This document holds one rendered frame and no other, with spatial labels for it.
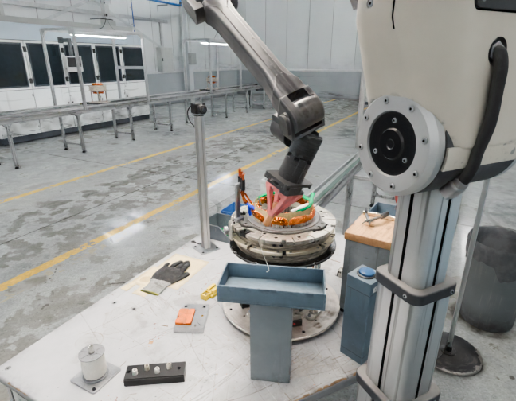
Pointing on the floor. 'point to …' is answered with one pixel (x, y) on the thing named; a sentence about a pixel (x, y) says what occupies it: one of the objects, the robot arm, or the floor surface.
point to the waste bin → (490, 298)
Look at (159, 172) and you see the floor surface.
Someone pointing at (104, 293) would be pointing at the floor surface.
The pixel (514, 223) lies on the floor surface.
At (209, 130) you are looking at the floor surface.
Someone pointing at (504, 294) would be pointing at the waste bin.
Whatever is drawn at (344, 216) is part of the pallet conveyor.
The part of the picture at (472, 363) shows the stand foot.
